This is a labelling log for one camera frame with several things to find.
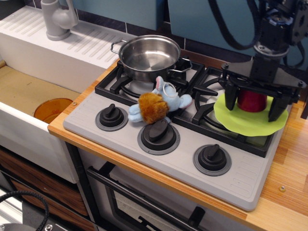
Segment grey toy faucet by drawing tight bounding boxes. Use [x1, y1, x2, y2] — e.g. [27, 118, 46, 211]
[41, 0, 78, 41]

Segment white toy sink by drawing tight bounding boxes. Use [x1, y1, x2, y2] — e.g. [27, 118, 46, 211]
[0, 6, 132, 183]

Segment lime green plate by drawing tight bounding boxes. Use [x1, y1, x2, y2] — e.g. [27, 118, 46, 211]
[214, 93, 289, 137]

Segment right black stove knob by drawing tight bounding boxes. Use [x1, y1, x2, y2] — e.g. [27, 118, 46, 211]
[193, 144, 231, 177]

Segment black braided foreground cable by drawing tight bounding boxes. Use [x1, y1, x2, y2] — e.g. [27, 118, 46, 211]
[0, 190, 50, 231]

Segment toy oven door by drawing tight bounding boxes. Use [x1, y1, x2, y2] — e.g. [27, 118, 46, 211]
[79, 150, 250, 231]

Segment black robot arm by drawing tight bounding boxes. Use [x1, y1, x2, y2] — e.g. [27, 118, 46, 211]
[219, 0, 308, 122]

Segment black stove grate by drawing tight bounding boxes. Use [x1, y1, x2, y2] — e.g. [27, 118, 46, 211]
[95, 59, 288, 157]

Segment middle black stove knob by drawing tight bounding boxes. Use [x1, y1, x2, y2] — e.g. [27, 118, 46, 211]
[137, 119, 180, 155]

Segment stainless steel pot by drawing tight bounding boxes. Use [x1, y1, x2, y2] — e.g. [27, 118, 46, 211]
[111, 35, 193, 83]

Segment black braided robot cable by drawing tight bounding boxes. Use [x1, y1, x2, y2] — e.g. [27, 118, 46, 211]
[208, 0, 308, 68]

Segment black oven door handle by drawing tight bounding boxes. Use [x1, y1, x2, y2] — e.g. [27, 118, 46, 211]
[87, 167, 205, 231]

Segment left black stove knob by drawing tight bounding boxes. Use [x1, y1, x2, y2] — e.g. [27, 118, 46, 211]
[95, 103, 128, 132]

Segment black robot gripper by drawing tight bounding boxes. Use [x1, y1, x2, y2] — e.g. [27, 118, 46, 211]
[219, 56, 307, 122]

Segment red toy sweet potato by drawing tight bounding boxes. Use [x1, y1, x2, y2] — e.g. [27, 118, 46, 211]
[237, 90, 267, 113]

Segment wood grain drawer fronts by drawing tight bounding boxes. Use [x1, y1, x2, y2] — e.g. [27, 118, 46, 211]
[0, 147, 95, 231]

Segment grey toy stove top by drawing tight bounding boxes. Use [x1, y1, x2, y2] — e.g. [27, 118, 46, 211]
[63, 83, 283, 211]

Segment stuffed elephant with brown mane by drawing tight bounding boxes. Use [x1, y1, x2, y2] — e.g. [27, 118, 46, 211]
[128, 76, 193, 124]

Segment black stove knob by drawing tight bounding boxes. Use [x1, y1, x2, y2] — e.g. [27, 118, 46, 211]
[95, 103, 128, 132]
[193, 144, 231, 177]
[137, 119, 180, 155]

